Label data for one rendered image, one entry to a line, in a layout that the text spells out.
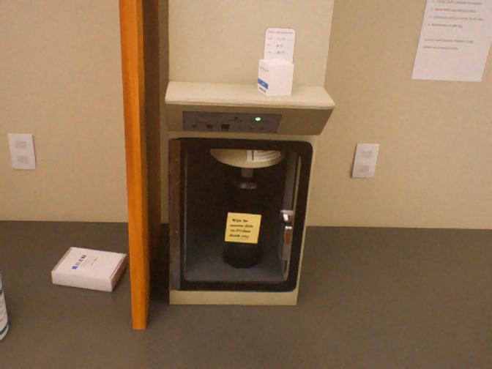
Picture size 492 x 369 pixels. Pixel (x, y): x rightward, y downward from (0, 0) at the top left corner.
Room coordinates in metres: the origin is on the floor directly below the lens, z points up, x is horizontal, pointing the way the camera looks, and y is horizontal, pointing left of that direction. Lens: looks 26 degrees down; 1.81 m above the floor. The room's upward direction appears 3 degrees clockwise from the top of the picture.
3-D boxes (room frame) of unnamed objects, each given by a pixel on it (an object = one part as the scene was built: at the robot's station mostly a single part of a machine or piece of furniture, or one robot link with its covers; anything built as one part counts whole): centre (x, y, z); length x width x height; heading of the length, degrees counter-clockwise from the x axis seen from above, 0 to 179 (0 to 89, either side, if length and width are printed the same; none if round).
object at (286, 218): (1.04, -0.12, 1.17); 0.05 x 0.03 x 0.10; 4
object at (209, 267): (1.07, -0.01, 1.19); 0.30 x 0.01 x 0.40; 94
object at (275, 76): (1.02, -0.06, 1.54); 0.05 x 0.05 x 0.06; 23
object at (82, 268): (1.16, 0.38, 0.96); 0.16 x 0.12 x 0.04; 83
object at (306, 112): (1.02, -0.01, 1.46); 0.32 x 0.11 x 0.10; 94
